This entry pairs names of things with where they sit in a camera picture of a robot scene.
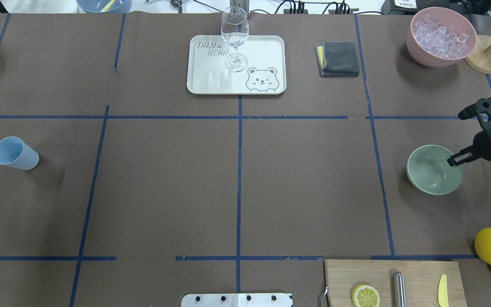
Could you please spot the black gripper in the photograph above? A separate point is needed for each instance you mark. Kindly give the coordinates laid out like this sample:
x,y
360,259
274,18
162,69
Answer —
x,y
489,146

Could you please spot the green ceramic bowl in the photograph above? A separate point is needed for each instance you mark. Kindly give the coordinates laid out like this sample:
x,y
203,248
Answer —
x,y
428,170

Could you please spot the light blue plastic cup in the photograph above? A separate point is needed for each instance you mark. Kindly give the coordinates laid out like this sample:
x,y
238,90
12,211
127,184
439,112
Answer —
x,y
15,153

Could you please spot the blue bowl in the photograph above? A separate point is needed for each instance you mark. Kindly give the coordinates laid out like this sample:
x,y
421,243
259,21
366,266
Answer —
x,y
94,6

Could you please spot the wooden cutting board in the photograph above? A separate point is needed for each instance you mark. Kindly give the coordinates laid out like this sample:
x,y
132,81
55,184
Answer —
x,y
421,281

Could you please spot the yellow plastic knife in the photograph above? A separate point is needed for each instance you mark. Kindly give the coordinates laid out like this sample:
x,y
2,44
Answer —
x,y
443,299

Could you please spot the steel muddler black cap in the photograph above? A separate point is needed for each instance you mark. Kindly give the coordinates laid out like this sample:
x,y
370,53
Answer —
x,y
399,290

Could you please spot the grey folded cloth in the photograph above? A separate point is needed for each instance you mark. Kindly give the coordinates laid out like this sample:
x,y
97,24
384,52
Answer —
x,y
337,59

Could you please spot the half lemon slice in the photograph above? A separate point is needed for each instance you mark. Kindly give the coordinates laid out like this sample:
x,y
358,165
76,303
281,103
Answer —
x,y
365,295

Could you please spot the white bear tray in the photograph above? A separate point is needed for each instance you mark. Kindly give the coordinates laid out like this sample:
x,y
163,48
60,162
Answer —
x,y
264,74

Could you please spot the clear wine glass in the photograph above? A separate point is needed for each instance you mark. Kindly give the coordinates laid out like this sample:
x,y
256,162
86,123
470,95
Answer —
x,y
235,30

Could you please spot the yellow plastic fork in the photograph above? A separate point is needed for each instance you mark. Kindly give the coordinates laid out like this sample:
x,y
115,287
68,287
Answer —
x,y
107,6

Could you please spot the aluminium frame post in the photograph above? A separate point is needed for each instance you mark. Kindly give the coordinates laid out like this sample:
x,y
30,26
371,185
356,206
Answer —
x,y
244,4

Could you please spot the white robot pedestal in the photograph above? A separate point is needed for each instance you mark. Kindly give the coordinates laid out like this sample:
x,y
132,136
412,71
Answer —
x,y
238,300

